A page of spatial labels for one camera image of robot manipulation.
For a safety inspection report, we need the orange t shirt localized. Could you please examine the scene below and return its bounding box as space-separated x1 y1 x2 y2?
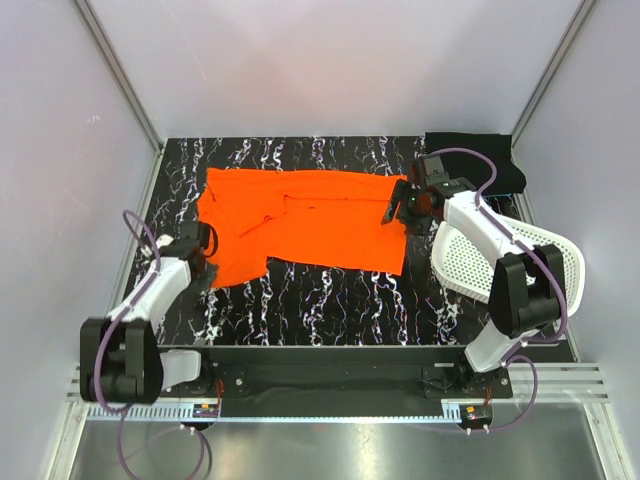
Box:
197 168 407 288

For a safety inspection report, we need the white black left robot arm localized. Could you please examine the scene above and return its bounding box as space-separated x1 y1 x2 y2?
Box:
79 221 219 405

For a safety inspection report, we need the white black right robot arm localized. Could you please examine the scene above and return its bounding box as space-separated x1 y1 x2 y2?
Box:
382 151 568 392

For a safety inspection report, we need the white perforated plastic basket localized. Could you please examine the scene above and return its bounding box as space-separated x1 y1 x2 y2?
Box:
431 216 586 317

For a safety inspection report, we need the black marble pattern mat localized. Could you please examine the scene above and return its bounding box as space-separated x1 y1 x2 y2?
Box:
146 135 519 346

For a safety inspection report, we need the folded black t shirt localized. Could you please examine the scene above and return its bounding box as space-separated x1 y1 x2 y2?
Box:
425 132 526 195

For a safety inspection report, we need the left orange connector board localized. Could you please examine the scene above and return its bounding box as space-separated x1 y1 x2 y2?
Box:
193 403 220 418

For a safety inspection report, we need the orange connector board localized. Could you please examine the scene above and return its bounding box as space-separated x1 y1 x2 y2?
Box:
464 405 493 421
193 403 220 418

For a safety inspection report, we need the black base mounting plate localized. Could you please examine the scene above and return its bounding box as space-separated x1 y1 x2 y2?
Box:
164 346 513 421

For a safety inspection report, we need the right orange connector board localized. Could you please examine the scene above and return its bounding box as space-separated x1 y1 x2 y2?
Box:
464 405 493 421

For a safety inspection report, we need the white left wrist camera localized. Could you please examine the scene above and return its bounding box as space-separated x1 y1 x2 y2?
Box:
140 234 174 259

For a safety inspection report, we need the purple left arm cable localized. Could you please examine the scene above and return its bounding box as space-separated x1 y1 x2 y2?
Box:
94 209 214 480

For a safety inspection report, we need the left aluminium corner post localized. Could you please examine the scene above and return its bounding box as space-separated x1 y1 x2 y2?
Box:
72 0 166 154

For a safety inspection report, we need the aluminium corner post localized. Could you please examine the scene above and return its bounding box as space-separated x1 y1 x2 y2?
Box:
72 0 166 154
511 0 599 147

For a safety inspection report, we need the aluminium front frame rail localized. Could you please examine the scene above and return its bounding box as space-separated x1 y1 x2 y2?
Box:
64 362 611 426

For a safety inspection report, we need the right aluminium corner post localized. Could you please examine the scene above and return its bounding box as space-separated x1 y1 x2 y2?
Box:
511 0 599 147

